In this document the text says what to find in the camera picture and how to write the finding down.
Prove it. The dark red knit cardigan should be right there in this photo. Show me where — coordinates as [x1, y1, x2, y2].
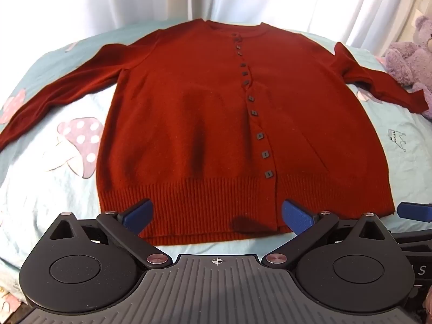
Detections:
[1, 20, 428, 245]

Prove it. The light teal mushroom bedsheet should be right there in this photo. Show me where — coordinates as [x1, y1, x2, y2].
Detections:
[1, 21, 431, 300]

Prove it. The purple teddy bear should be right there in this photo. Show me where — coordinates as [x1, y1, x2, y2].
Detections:
[384, 15, 431, 119]

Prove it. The white sheer curtain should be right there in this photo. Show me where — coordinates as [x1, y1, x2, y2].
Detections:
[1, 0, 414, 53]

